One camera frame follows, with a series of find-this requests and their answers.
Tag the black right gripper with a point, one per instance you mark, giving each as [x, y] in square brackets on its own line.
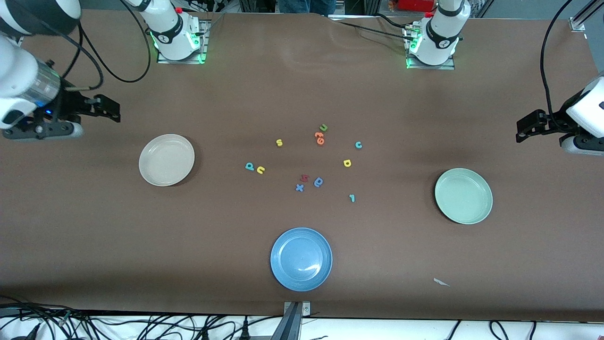
[71, 102]

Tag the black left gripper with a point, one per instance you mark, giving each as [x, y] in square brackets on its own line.
[553, 121]

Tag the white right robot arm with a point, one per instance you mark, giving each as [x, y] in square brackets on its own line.
[170, 33]

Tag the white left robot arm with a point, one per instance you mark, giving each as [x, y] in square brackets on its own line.
[441, 33]

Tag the beige round plate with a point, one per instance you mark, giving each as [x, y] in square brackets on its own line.
[166, 160]

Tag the light green round plate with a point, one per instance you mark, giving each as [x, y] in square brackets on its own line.
[463, 196]

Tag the red box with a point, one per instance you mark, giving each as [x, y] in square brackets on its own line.
[415, 4]

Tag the white paper scrap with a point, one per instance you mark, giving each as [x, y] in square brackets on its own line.
[440, 282]

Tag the blue foam letter a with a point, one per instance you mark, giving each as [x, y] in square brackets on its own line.
[321, 180]

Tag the blue jeans legs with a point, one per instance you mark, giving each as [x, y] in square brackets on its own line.
[306, 5]

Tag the blue round plate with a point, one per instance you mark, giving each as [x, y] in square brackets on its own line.
[301, 259]

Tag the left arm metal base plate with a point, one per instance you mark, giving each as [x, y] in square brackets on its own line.
[448, 65]

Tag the aluminium frame profile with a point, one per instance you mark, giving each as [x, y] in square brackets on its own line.
[583, 16]

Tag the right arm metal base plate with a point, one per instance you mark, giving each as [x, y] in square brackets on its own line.
[204, 42]

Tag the aluminium table edge bracket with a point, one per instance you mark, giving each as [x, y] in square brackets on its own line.
[295, 318]

